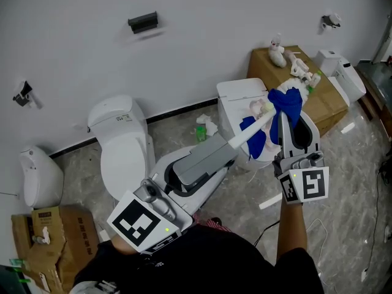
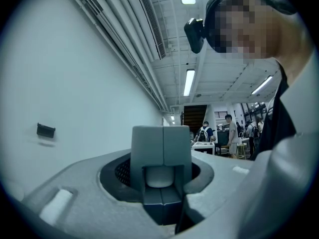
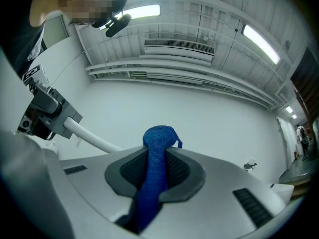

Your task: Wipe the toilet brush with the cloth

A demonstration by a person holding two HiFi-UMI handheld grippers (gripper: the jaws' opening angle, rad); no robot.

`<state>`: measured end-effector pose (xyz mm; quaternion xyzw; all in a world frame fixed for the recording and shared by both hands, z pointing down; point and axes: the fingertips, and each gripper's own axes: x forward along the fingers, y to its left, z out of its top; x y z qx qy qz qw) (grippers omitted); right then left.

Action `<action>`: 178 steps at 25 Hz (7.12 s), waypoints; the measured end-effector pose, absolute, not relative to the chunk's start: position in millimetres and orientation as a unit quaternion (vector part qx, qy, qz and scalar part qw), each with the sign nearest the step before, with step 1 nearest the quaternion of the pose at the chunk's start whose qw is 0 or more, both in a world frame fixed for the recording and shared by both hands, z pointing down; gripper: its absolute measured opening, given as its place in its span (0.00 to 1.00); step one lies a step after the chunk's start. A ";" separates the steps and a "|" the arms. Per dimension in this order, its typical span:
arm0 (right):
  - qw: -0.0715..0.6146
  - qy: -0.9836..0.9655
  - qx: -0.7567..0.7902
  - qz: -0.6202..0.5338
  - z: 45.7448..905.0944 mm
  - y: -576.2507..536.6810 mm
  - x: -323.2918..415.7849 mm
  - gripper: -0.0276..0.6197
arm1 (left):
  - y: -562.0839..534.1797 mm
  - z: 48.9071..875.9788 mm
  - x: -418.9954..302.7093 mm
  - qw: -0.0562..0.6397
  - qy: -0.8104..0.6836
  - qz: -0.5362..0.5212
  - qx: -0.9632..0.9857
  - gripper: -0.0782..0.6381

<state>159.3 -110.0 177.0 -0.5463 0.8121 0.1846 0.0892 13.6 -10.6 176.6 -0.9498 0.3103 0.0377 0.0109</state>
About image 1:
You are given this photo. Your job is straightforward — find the white phone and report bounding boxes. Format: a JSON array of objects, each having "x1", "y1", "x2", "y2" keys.
[{"x1": 39, "y1": 271, "x2": 50, "y2": 292}]

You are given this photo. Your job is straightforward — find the white egg-shaped toilet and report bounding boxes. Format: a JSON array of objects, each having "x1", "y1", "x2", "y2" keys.
[{"x1": 18, "y1": 145, "x2": 64, "y2": 208}]

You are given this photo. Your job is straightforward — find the white square-tank toilet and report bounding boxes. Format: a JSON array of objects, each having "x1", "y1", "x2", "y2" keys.
[{"x1": 315, "y1": 50, "x2": 367, "y2": 107}]

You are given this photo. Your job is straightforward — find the white flat-lid smart toilet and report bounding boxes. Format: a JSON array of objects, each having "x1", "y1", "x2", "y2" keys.
[{"x1": 216, "y1": 78, "x2": 285, "y2": 171}]

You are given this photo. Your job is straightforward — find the black and white plastic bracket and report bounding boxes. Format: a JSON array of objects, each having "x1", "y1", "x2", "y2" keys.
[{"x1": 12, "y1": 80, "x2": 43, "y2": 110}]

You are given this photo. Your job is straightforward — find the long blue cloth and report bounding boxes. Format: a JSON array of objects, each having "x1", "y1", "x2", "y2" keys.
[{"x1": 239, "y1": 116, "x2": 267, "y2": 160}]

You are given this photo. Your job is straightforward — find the grey door frame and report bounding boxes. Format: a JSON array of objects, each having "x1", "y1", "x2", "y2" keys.
[{"x1": 372, "y1": 20, "x2": 392, "y2": 66}]

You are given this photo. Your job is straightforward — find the person's right forearm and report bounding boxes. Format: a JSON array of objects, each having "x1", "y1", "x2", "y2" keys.
[{"x1": 275, "y1": 200, "x2": 308, "y2": 266}]

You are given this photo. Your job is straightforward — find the white toilet with tank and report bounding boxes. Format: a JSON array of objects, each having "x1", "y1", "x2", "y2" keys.
[{"x1": 88, "y1": 95, "x2": 156, "y2": 200}]

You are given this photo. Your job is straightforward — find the large torn cardboard box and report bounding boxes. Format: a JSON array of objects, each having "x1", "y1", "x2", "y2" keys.
[{"x1": 11, "y1": 205, "x2": 100, "y2": 293}]

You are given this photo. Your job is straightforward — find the plain brown cardboard box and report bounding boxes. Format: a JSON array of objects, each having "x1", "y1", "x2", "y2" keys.
[{"x1": 247, "y1": 45, "x2": 349, "y2": 137}]

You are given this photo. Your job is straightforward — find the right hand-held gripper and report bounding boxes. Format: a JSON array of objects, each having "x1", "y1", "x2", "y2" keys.
[{"x1": 271, "y1": 111, "x2": 330, "y2": 206}]

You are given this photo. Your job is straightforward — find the white plastic sprayer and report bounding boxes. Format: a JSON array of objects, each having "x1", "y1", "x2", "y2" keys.
[{"x1": 284, "y1": 50, "x2": 322, "y2": 88}]

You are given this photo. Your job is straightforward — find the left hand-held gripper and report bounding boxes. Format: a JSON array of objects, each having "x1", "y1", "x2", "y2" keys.
[{"x1": 106, "y1": 145, "x2": 229, "y2": 255}]

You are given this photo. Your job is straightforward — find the dark window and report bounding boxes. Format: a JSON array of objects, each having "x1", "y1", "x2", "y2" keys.
[{"x1": 0, "y1": 265, "x2": 28, "y2": 294}]

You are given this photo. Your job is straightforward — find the person's left forearm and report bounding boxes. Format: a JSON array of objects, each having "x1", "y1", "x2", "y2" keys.
[{"x1": 110, "y1": 234, "x2": 141, "y2": 255}]

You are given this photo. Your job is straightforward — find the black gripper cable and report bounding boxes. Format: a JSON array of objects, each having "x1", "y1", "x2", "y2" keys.
[{"x1": 253, "y1": 220, "x2": 281, "y2": 246}]

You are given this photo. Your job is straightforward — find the small white bottle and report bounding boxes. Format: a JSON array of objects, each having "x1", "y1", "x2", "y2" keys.
[{"x1": 32, "y1": 227, "x2": 51, "y2": 245}]

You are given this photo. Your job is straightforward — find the grey-handled white toilet brush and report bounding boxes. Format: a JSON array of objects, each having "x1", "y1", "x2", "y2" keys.
[{"x1": 167, "y1": 78, "x2": 313, "y2": 192}]

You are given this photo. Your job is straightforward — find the grey wall bracket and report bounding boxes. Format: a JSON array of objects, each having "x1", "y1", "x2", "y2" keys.
[{"x1": 321, "y1": 12, "x2": 342, "y2": 32}]

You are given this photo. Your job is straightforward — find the white fluffy bundle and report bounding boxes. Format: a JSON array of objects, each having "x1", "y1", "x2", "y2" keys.
[{"x1": 268, "y1": 48, "x2": 287, "y2": 69}]

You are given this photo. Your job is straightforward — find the black wall shelf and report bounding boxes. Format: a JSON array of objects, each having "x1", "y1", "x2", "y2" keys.
[{"x1": 127, "y1": 10, "x2": 159, "y2": 35}]

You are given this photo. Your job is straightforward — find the thin white cable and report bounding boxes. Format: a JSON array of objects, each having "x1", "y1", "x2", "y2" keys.
[{"x1": 306, "y1": 218, "x2": 328, "y2": 287}]

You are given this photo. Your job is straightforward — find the clear bottle green cap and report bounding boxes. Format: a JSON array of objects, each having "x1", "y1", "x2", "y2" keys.
[{"x1": 9, "y1": 258, "x2": 30, "y2": 271}]

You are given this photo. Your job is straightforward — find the crumpled white tissue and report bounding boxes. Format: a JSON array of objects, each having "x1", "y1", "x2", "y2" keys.
[{"x1": 195, "y1": 113, "x2": 219, "y2": 136}]

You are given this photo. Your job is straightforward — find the dark brown-edged floor ledge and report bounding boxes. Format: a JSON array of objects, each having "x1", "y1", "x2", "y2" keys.
[{"x1": 356, "y1": 60, "x2": 392, "y2": 128}]

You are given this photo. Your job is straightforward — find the clear bottle cream cap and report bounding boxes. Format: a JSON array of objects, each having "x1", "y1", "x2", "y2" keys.
[{"x1": 258, "y1": 101, "x2": 276, "y2": 118}]

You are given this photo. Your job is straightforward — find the red checked trousers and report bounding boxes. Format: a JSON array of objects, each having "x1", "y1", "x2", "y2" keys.
[{"x1": 192, "y1": 211, "x2": 233, "y2": 232}]

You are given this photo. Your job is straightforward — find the person's black shirt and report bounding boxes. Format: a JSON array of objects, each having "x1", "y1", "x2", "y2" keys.
[{"x1": 73, "y1": 224, "x2": 324, "y2": 294}]

